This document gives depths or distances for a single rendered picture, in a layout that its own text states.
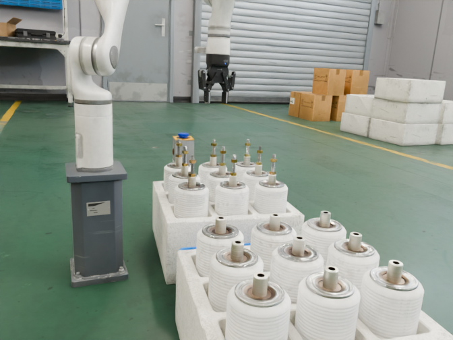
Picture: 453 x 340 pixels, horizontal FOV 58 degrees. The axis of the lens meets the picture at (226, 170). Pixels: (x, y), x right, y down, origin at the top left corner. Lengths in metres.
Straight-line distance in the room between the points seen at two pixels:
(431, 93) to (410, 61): 4.01
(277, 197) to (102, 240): 0.49
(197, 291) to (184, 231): 0.34
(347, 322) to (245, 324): 0.16
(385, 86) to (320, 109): 1.22
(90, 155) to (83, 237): 0.21
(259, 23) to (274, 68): 0.73
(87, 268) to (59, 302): 0.11
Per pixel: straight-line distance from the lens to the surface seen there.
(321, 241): 0.90
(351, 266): 0.80
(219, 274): 0.72
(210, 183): 1.24
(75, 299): 1.13
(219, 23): 1.31
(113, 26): 1.10
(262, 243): 0.85
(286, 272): 0.75
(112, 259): 1.16
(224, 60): 1.31
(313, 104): 4.83
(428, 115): 3.88
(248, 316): 0.61
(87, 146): 1.08
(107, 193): 1.10
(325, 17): 7.31
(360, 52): 7.75
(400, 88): 3.74
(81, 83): 1.08
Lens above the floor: 0.58
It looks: 14 degrees down
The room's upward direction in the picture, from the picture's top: 3 degrees clockwise
